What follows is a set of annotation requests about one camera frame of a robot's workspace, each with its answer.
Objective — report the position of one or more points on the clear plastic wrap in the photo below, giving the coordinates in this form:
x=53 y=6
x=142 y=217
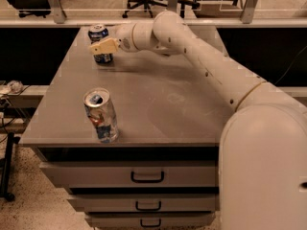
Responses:
x=12 y=87

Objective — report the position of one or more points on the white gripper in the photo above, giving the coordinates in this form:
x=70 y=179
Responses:
x=125 y=38

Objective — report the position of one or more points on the blue pepsi can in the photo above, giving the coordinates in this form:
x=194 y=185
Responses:
x=95 y=34

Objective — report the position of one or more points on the black office chair centre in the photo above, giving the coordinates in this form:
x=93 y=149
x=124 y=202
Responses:
x=170 y=5

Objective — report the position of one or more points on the silver open soda can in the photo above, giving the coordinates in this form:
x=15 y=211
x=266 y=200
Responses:
x=100 y=111

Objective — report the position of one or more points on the top grey drawer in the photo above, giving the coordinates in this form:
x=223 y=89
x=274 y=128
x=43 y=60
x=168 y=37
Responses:
x=131 y=174

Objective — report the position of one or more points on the grey drawer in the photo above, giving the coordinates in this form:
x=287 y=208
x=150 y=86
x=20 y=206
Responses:
x=144 y=203
x=149 y=220
x=131 y=174

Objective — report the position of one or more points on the bottom grey drawer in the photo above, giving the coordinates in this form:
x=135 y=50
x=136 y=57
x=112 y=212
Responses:
x=149 y=220

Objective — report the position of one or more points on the black stand leg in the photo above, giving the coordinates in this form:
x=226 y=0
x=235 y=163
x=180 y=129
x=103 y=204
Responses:
x=5 y=166

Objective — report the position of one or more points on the middle grey drawer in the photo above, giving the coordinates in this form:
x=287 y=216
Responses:
x=144 y=203

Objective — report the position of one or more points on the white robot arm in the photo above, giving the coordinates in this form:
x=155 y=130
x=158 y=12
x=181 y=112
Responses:
x=263 y=147

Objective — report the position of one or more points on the grey drawer cabinet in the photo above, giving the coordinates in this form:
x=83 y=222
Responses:
x=165 y=109

